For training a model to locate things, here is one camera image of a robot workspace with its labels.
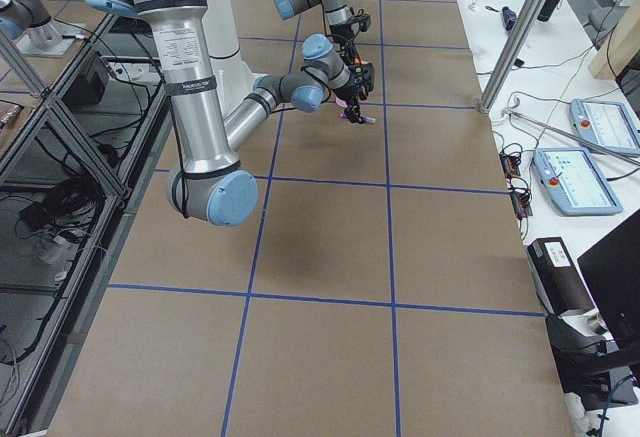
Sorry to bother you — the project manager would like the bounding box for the black brown box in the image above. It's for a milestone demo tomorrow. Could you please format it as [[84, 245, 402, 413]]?
[[527, 237, 595, 317]]

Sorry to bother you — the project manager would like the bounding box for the purple highlighter pen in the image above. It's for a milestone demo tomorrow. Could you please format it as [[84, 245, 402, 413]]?
[[340, 112, 376, 124]]

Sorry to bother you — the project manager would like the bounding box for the near teach pendant tablet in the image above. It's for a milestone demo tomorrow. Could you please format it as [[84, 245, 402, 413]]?
[[533, 147, 623, 216]]

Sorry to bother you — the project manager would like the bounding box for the aluminium frame post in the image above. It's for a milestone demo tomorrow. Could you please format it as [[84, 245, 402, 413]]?
[[477, 0, 545, 114]]

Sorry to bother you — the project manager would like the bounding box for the black monitor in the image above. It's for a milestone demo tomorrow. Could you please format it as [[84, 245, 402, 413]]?
[[578, 211, 639, 346]]

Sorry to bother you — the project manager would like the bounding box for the small circuit board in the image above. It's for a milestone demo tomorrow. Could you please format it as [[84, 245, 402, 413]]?
[[499, 153, 521, 179]]

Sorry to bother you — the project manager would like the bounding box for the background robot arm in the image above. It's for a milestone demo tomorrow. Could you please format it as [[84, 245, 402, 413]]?
[[1, 0, 84, 58]]

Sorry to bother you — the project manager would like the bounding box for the teach pendant tablet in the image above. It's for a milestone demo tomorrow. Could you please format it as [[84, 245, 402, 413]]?
[[533, 147, 623, 216], [570, 99, 639, 157]]

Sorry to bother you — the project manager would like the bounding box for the dark blue small object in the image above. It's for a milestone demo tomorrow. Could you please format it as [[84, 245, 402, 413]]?
[[501, 6, 517, 34]]

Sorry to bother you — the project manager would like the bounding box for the white pedestal column base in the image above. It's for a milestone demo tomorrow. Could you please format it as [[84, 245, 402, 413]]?
[[202, 0, 265, 115]]

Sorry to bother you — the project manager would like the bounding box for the far teach pendant tablet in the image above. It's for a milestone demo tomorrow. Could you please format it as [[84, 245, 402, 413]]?
[[570, 99, 639, 157]]

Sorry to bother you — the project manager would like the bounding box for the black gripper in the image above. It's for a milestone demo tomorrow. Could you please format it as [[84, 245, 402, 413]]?
[[337, 62, 375, 124], [327, 7, 371, 63]]

